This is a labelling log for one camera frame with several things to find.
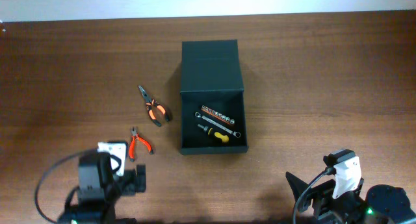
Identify small red-handled cutters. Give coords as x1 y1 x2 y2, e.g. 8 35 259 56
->
127 127 154 162

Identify silver double-ended wrench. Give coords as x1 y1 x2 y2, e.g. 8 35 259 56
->
194 112 241 138

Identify orange black needle-nose pliers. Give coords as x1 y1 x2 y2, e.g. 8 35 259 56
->
138 85 171 127

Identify yellow black stubby screwdriver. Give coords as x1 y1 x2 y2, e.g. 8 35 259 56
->
197 124 229 143

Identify orange socket bit rail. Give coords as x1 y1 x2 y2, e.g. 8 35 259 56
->
201 105 235 126

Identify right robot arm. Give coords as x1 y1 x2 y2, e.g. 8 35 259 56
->
285 172 415 224

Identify dark green open box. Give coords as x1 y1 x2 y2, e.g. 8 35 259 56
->
179 40 248 155

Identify right black cable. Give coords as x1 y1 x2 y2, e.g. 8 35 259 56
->
291 167 335 224

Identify black cable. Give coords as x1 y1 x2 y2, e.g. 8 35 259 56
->
291 167 335 224
34 148 123 224

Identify left black cable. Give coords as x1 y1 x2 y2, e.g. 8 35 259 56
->
34 148 123 224

